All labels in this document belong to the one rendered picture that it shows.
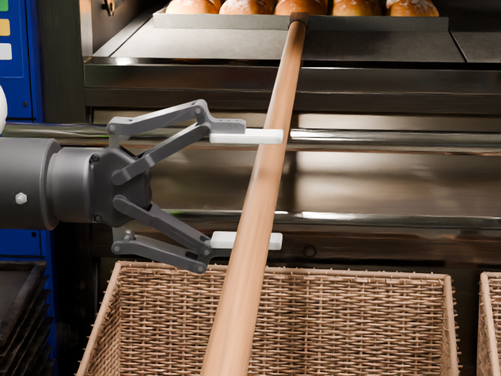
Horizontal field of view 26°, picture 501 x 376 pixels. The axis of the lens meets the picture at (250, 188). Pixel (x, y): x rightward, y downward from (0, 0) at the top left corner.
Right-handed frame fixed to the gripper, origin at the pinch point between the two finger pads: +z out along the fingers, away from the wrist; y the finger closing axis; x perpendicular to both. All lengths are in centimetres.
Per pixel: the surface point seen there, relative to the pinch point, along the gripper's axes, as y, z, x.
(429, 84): 3, 22, -66
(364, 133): 1.6, 10.9, -28.8
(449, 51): 1, 26, -81
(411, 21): -1, 21, -100
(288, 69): -1.9, 0.4, -49.4
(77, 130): 2.0, -25.2, -28.5
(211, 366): -1.1, -0.4, 40.1
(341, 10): -3, 8, -102
